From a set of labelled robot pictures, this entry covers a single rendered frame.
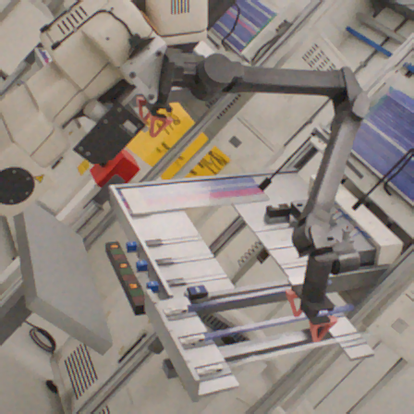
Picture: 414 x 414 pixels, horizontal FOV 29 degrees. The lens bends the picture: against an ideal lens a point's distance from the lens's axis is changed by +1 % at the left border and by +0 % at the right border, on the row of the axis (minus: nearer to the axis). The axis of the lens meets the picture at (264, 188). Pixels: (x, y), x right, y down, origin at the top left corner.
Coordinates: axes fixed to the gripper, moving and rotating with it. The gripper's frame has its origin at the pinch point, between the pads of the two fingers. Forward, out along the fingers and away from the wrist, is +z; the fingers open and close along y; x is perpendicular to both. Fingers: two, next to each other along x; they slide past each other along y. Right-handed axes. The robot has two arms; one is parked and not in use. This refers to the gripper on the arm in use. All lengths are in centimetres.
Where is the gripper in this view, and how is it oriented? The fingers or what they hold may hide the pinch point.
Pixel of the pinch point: (307, 326)
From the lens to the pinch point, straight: 194.4
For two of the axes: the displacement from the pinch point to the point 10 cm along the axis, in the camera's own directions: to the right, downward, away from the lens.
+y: -4.3, -4.8, 7.6
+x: -8.9, 1.0, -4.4
